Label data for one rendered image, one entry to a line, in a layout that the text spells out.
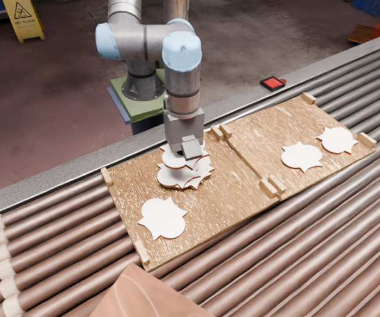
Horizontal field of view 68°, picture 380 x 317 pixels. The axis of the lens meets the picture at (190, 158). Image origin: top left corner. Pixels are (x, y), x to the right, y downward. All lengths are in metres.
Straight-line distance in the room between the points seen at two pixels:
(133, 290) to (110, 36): 0.52
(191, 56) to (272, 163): 0.49
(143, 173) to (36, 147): 1.77
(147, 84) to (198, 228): 0.66
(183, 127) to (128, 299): 0.37
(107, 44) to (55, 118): 2.15
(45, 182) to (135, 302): 0.52
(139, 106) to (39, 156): 1.44
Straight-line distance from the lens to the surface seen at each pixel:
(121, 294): 0.60
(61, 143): 2.51
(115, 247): 0.77
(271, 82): 1.30
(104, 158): 0.97
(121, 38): 0.66
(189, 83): 0.58
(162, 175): 0.82
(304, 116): 1.14
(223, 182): 0.84
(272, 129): 1.04
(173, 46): 0.56
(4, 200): 0.99
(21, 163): 2.49
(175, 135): 0.67
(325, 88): 1.37
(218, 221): 0.77
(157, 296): 0.59
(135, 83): 1.20
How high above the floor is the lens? 1.60
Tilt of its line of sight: 48 degrees down
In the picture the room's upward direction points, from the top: straight up
